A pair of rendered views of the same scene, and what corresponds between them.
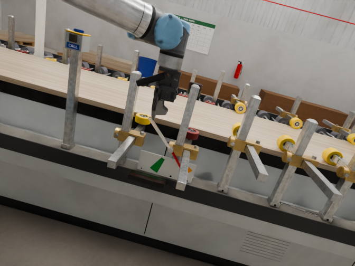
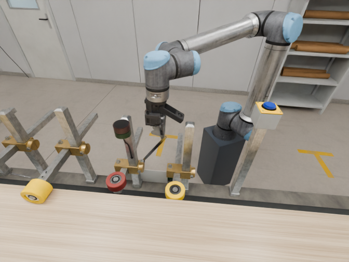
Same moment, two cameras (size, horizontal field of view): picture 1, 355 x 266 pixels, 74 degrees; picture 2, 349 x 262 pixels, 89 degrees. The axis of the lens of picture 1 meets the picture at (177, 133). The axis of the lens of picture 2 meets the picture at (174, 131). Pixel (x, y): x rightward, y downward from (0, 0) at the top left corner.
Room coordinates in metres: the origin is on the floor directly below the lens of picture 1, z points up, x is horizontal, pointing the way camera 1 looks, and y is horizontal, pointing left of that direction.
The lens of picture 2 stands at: (1.52, 0.20, 1.53)
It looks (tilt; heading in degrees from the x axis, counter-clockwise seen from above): 39 degrees down; 183
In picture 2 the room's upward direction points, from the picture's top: 2 degrees clockwise
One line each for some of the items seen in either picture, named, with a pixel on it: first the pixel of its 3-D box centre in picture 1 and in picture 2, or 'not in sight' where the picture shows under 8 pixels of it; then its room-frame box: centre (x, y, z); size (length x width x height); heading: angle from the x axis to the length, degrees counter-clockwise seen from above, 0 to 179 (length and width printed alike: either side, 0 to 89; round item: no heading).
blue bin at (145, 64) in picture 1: (145, 70); not in sight; (6.74, 1.33, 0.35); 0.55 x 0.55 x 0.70
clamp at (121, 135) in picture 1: (129, 136); (180, 171); (0.98, 0.21, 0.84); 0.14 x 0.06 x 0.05; 89
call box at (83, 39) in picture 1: (77, 42); (265, 116); (0.98, 0.49, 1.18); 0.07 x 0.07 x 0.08; 89
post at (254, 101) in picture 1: (237, 148); (79, 151); (0.97, -0.27, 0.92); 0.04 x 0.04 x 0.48; 89
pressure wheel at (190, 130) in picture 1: (188, 140); (118, 186); (1.09, -0.06, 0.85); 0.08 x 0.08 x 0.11
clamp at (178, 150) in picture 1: (183, 149); (129, 166); (0.98, -0.04, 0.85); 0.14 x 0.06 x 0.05; 89
